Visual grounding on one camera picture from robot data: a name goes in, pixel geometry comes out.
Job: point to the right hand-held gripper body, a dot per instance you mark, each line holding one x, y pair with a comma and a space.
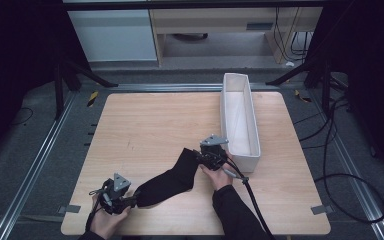
213, 156

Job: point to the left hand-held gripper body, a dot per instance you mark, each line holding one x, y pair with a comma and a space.
115, 196

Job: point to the black sock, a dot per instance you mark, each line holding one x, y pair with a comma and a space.
170, 183

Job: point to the white fabric storage box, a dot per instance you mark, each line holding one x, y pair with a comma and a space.
240, 110

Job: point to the person's right hand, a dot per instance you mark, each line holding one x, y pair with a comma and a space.
220, 178

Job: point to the person's left hand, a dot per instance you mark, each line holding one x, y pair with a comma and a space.
105, 223

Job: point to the grey tape piece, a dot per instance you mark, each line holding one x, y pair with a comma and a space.
70, 209
322, 209

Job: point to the yellow black tape strip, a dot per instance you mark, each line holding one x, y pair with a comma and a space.
92, 98
301, 96

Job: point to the black metal stand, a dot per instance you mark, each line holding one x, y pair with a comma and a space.
59, 90
326, 86

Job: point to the small white floor object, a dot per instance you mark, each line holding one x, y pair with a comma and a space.
290, 63

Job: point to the light wooden desk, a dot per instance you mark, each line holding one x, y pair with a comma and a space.
213, 20

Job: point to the white cabinet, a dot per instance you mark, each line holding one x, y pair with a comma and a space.
113, 36

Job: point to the dark curtain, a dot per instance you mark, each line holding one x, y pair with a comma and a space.
373, 66
16, 50

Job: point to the aluminium floor rail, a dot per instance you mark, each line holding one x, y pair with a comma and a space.
173, 87
350, 166
30, 173

